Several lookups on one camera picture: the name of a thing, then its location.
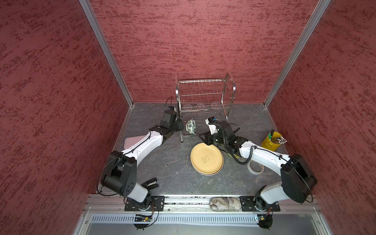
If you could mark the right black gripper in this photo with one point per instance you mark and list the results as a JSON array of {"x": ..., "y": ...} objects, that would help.
[{"x": 208, "y": 136}]

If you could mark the green leaf pattern bowl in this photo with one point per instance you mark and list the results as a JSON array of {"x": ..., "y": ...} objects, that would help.
[{"x": 191, "y": 127}]

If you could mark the yellow bear plate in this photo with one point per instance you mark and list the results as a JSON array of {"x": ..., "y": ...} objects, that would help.
[{"x": 207, "y": 160}]

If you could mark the chrome two-tier dish rack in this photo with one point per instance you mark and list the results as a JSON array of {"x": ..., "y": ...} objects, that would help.
[{"x": 202, "y": 98}]

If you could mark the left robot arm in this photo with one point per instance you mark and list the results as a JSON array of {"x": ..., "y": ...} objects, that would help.
[{"x": 120, "y": 172}]

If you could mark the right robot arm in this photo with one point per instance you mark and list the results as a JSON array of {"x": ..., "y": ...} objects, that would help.
[{"x": 297, "y": 179}]

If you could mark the tape roll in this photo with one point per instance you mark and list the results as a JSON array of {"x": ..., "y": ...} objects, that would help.
[{"x": 255, "y": 168}]

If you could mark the yellow pencil cup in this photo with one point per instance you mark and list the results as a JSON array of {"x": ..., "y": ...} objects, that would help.
[{"x": 273, "y": 141}]

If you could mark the grey marbled stone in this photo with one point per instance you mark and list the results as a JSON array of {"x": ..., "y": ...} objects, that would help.
[{"x": 223, "y": 204}]

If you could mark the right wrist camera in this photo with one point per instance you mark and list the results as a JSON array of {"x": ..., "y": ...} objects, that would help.
[{"x": 211, "y": 123}]

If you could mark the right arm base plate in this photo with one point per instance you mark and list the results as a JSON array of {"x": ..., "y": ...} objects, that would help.
[{"x": 252, "y": 204}]

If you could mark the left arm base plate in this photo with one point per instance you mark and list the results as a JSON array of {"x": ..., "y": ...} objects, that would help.
[{"x": 152, "y": 203}]

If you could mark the aluminium front rail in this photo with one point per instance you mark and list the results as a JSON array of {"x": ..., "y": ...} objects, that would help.
[{"x": 190, "y": 203}]

